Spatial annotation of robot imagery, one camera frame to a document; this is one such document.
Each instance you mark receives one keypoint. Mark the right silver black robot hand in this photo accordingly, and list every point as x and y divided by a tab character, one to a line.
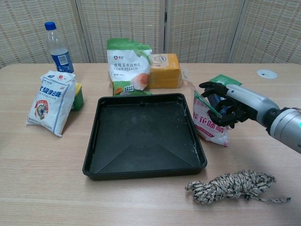
249	101

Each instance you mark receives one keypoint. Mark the small pink white packet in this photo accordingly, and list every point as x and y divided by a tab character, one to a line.
207	127

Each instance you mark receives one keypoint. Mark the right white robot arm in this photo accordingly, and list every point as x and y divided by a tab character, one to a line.
287	127

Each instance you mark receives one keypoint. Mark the black square plastic tray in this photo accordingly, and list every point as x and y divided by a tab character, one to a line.
141	141

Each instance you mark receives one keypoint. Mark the small green sachet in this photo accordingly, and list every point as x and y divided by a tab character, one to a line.
225	79

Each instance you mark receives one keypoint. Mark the dark blue rectangular box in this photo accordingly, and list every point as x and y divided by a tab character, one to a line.
215	100

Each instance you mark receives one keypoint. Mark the orange yellow snack package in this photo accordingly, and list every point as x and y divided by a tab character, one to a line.
164	70

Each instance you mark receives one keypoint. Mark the green white corn starch bag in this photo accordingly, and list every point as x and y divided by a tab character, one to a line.
127	70

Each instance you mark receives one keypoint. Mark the beige woven folding screen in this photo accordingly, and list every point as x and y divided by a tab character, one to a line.
117	23

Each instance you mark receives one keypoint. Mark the green yellow plastic container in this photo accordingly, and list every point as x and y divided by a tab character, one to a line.
78	99

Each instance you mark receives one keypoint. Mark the clear bottle with blue cap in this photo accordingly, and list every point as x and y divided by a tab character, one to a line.
61	58

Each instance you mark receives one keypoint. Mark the white blue sugar bag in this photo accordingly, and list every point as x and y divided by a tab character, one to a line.
49	101

